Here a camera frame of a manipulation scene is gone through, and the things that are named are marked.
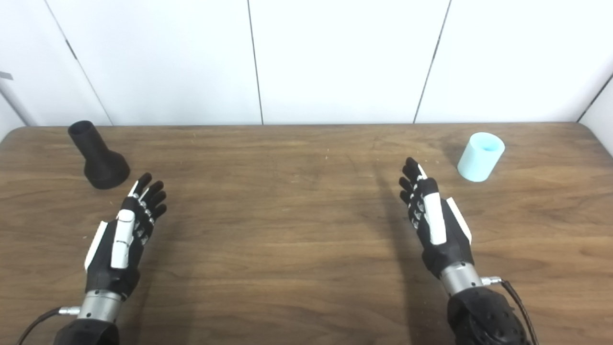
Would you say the black flared nozzle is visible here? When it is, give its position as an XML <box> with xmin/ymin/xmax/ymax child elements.
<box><xmin>68</xmin><ymin>120</ymin><xmax>131</xmax><ymax>190</ymax></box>

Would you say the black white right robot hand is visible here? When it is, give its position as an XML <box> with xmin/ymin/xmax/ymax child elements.
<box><xmin>399</xmin><ymin>157</ymin><xmax>475</xmax><ymax>280</ymax></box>

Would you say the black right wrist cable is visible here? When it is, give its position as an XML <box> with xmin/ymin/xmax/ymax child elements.
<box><xmin>481</xmin><ymin>276</ymin><xmax>540</xmax><ymax>345</ymax></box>

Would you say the light-blue hose piece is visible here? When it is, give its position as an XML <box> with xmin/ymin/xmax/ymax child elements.
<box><xmin>457</xmin><ymin>132</ymin><xmax>506</xmax><ymax>183</ymax></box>

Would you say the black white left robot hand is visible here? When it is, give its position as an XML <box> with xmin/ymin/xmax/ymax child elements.
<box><xmin>84</xmin><ymin>172</ymin><xmax>168</xmax><ymax>300</ymax></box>

